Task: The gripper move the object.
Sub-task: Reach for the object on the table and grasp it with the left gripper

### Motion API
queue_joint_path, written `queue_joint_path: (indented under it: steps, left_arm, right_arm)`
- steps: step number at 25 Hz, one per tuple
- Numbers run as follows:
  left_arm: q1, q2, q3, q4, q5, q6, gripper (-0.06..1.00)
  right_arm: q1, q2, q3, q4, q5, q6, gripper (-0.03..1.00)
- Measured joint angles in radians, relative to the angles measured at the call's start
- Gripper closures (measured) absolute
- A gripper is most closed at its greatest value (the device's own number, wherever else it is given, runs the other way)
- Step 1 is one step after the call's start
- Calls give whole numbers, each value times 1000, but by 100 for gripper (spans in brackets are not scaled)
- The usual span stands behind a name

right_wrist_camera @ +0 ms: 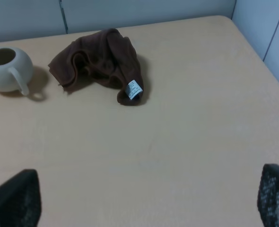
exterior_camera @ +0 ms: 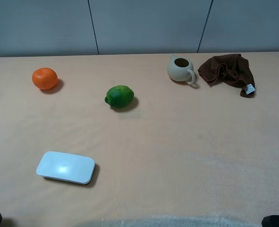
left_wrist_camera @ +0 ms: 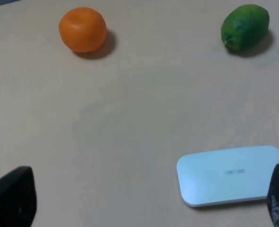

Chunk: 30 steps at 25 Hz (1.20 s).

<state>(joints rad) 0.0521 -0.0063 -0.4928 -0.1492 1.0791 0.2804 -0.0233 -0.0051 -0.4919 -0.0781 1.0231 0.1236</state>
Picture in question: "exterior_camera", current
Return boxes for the orange fruit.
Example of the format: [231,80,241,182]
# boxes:
[32,68,59,90]

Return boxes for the beige ceramic teapot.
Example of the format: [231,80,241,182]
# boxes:
[167,54,196,85]

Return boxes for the black object bottom right corner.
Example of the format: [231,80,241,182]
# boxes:
[262,215,279,227]

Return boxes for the brown cloth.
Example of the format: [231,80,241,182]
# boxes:
[198,53,256,98]

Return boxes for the green lime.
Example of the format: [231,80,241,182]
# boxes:
[105,85,134,108]

